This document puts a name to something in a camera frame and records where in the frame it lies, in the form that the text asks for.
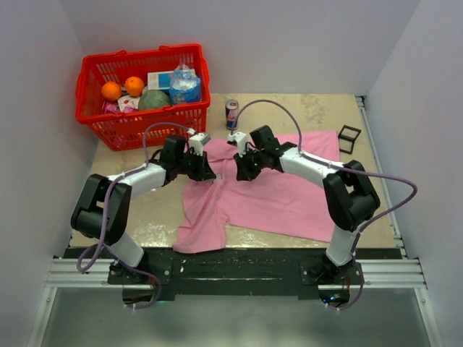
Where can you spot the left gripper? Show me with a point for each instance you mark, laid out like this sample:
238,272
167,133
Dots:
202,173

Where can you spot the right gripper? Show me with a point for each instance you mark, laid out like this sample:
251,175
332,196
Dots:
244,173

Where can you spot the pink t-shirt garment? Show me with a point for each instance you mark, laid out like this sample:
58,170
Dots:
274,202

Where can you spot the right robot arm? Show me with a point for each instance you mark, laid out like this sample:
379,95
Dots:
350,196

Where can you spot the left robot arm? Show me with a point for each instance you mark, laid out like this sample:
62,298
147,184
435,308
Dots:
102,210

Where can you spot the energy drink can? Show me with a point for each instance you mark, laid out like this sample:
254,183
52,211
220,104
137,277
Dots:
231,111

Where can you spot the blue plastic bag pack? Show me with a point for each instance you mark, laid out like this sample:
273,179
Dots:
183,97

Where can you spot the green melon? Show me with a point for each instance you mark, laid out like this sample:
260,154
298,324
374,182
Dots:
153,99

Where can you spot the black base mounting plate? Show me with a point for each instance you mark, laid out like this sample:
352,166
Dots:
304,273

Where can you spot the white blue carton box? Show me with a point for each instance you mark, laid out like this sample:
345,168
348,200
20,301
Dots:
159,81

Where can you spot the white red small package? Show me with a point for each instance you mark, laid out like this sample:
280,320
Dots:
128,103

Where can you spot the right orange fruit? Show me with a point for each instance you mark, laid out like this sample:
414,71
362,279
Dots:
134,86

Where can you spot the orange fruit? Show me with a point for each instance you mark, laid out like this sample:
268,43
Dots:
134,86
111,91

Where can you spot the pink snack packet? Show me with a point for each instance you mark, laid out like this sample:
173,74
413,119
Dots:
110,107

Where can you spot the left orange fruit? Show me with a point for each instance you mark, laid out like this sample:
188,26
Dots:
111,91

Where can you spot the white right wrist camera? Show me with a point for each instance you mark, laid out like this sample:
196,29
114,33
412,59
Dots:
239,140

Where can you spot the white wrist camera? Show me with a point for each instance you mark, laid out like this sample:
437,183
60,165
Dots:
239,140
197,142

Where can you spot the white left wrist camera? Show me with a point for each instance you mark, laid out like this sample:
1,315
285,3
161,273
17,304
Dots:
197,142

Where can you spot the black square frame stand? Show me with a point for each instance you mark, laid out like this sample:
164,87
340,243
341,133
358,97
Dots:
347,138

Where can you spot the aluminium rail frame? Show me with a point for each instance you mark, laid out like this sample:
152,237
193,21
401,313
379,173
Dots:
379,268

